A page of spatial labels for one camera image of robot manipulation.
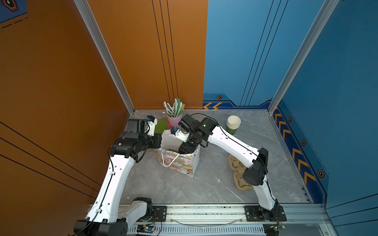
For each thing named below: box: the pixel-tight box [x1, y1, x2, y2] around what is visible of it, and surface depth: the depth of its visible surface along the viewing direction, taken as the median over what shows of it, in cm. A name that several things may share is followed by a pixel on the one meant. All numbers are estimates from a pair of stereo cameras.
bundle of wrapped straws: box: [162, 97, 186, 118], surface depth 101 cm
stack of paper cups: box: [226, 115, 242, 136], surface depth 99 cm
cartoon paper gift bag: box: [154, 129, 201, 178], surface depth 73 cm
